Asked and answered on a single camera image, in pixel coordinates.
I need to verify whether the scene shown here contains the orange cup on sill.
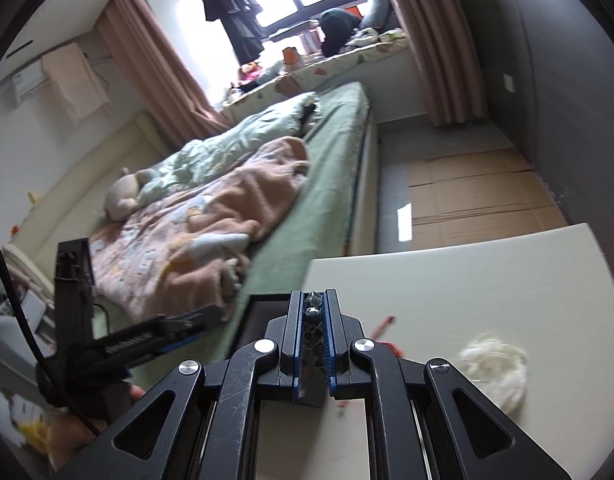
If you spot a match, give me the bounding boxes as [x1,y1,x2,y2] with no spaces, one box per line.
[282,47,304,70]

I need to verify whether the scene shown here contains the bed with green sheet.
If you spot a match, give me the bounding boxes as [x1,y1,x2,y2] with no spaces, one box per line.
[1,80,381,391]

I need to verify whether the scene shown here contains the floral window seat cushion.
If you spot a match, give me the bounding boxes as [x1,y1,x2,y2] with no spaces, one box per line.
[221,37,408,112]

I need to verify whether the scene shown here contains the pink curtain right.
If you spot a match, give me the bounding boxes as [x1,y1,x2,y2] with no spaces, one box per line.
[392,0,488,127]

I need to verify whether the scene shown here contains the flattened cardboard on floor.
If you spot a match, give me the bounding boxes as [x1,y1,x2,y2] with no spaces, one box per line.
[408,148,567,250]

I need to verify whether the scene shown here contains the pink curtain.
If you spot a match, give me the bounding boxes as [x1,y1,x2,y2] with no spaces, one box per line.
[96,0,232,148]
[392,0,488,127]

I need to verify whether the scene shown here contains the black bag on sill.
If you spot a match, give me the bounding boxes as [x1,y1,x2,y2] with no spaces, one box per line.
[318,8,361,58]

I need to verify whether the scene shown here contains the light green quilt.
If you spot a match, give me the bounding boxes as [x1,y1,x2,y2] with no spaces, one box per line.
[138,92,321,208]

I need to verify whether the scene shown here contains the beige plush toy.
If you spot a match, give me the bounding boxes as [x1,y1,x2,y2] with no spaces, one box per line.
[104,168,157,222]

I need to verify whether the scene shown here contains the pink fleece blanket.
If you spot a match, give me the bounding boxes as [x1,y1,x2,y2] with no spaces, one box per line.
[89,136,309,322]

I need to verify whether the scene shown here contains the pink towel on wall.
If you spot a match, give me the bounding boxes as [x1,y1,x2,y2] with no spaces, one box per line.
[40,42,110,124]

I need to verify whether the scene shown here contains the dark hanging clothes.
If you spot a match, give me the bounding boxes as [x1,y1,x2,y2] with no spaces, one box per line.
[203,0,266,65]

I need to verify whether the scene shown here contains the black jewelry box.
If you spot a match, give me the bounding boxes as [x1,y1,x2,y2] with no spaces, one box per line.
[231,292,333,409]

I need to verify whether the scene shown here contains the white organza pouch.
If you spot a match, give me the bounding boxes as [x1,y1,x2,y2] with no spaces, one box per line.
[456,333,528,414]

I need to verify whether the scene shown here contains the white wall socket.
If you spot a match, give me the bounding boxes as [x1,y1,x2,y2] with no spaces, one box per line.
[502,74,515,93]

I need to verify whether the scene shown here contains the wall air conditioner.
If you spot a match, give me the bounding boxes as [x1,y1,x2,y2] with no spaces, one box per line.
[12,58,49,106]

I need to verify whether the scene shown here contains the pink curtain left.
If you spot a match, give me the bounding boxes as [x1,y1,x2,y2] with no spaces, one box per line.
[96,0,232,148]

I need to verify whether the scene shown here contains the person's left hand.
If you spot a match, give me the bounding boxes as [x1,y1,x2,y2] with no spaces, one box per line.
[47,381,149,466]

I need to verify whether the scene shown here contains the red string gold charm bracelet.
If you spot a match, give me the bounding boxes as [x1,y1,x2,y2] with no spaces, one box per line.
[336,314,406,406]

